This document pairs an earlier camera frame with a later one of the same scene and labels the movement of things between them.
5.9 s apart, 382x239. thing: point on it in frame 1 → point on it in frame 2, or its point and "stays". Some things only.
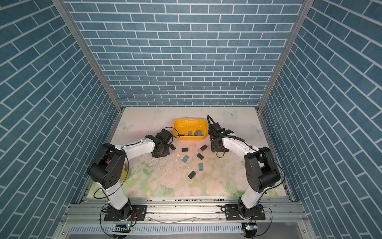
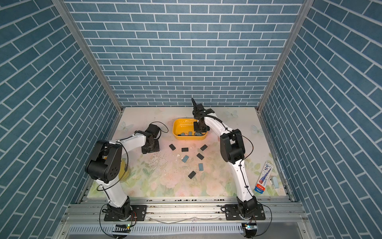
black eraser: (191, 175) stays
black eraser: (172, 147) stays
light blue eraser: (185, 159) stays
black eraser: (200, 156) stays
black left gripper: (167, 152) → (157, 148)
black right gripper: (213, 148) → (195, 128)
